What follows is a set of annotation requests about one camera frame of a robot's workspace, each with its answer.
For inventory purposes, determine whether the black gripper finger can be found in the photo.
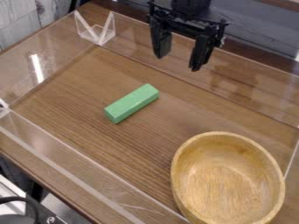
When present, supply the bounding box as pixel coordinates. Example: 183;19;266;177
190;35;214;72
150;17;172;59

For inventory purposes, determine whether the black cable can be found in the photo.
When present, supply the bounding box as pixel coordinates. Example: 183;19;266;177
0;196;41;224

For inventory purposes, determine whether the clear acrylic corner bracket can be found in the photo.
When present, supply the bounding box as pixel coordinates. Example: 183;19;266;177
73;10;116;46

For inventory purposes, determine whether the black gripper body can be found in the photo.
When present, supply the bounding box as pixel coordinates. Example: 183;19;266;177
148;0;230;47

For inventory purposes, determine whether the clear acrylic tray wall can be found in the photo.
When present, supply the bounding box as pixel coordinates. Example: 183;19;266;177
0;5;299;224

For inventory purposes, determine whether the green rectangular block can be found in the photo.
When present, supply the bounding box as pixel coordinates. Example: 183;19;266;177
104;84;160;123

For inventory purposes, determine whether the black metal table bracket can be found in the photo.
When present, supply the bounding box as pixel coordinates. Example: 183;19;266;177
24;194;67;224

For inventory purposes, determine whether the brown wooden bowl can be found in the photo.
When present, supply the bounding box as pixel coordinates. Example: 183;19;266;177
171;131;286;224

